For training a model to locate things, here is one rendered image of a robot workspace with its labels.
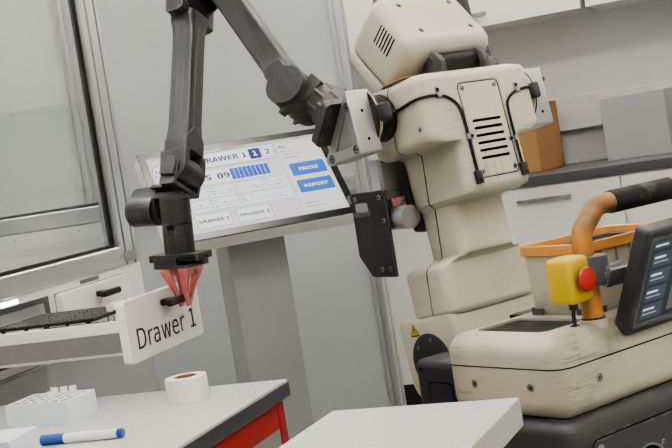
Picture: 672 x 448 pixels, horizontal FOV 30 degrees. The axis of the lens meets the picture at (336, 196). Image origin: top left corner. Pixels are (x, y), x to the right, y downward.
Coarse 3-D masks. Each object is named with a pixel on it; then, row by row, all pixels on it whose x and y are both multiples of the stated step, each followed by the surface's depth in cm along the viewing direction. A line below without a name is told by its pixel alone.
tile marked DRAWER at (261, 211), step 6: (264, 204) 324; (240, 210) 321; (246, 210) 322; (252, 210) 322; (258, 210) 322; (264, 210) 323; (270, 210) 323; (240, 216) 320; (246, 216) 320; (252, 216) 321; (258, 216) 321; (264, 216) 321; (270, 216) 322; (240, 222) 318
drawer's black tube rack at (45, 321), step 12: (60, 312) 247; (72, 312) 244; (84, 312) 240; (96, 312) 236; (12, 324) 238; (24, 324) 235; (36, 324) 231; (48, 324) 229; (60, 324) 228; (84, 324) 245
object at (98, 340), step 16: (0, 336) 228; (16, 336) 227; (32, 336) 226; (48, 336) 225; (64, 336) 224; (80, 336) 223; (96, 336) 222; (112, 336) 221; (0, 352) 228; (16, 352) 227; (32, 352) 226; (48, 352) 225; (64, 352) 224; (80, 352) 223; (96, 352) 222; (112, 352) 221; (0, 368) 229
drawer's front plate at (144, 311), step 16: (160, 288) 233; (128, 304) 219; (144, 304) 224; (160, 304) 230; (192, 304) 242; (128, 320) 218; (144, 320) 224; (160, 320) 229; (128, 336) 218; (176, 336) 234; (192, 336) 240; (128, 352) 218; (144, 352) 222
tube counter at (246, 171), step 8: (232, 168) 330; (240, 168) 331; (248, 168) 331; (256, 168) 332; (264, 168) 332; (272, 168) 333; (280, 168) 333; (216, 176) 327; (224, 176) 328; (232, 176) 328; (240, 176) 329; (248, 176) 329
